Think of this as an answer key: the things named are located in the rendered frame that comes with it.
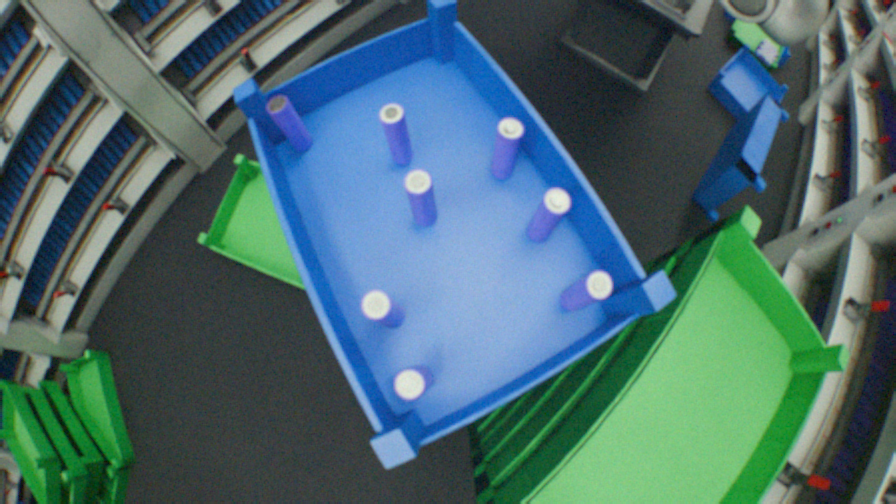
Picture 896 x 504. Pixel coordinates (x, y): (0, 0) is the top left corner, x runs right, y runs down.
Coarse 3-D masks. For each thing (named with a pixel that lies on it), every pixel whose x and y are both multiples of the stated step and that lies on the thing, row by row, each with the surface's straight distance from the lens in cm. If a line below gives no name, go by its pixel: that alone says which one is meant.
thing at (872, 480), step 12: (888, 420) 52; (888, 432) 51; (888, 444) 50; (876, 456) 50; (888, 456) 48; (876, 468) 49; (888, 468) 47; (864, 480) 50; (876, 480) 48; (888, 480) 48; (864, 492) 48; (876, 492) 47; (888, 492) 48
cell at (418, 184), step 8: (408, 176) 25; (416, 176) 24; (424, 176) 25; (408, 184) 25; (416, 184) 24; (424, 184) 24; (432, 184) 25; (408, 192) 24; (416, 192) 24; (424, 192) 24; (432, 192) 25; (416, 200) 25; (424, 200) 25; (432, 200) 26; (416, 208) 27; (424, 208) 26; (432, 208) 27; (416, 216) 28; (424, 216) 28; (432, 216) 29; (424, 224) 30
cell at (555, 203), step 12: (552, 192) 25; (564, 192) 25; (540, 204) 25; (552, 204) 24; (564, 204) 25; (540, 216) 26; (552, 216) 25; (528, 228) 30; (540, 228) 27; (552, 228) 27; (540, 240) 30
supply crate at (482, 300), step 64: (448, 0) 34; (320, 64) 35; (384, 64) 37; (448, 64) 39; (256, 128) 33; (320, 128) 37; (448, 128) 34; (320, 192) 33; (384, 192) 32; (448, 192) 31; (512, 192) 31; (576, 192) 28; (320, 256) 31; (384, 256) 30; (448, 256) 29; (512, 256) 30; (576, 256) 31; (320, 320) 25; (448, 320) 28; (512, 320) 29; (576, 320) 30; (384, 384) 29; (448, 384) 28; (512, 384) 27; (384, 448) 22
